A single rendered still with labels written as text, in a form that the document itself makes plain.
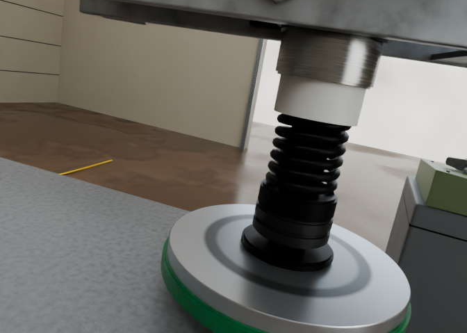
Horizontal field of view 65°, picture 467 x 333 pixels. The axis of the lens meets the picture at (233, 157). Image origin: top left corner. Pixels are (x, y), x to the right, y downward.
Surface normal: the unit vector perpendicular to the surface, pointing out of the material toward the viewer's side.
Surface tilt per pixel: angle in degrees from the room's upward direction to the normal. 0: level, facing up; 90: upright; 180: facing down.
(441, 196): 90
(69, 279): 0
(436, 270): 90
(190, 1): 90
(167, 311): 0
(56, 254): 0
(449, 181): 90
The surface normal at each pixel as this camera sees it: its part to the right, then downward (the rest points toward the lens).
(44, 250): 0.17, -0.96
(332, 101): 0.03, 0.22
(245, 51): -0.37, 0.14
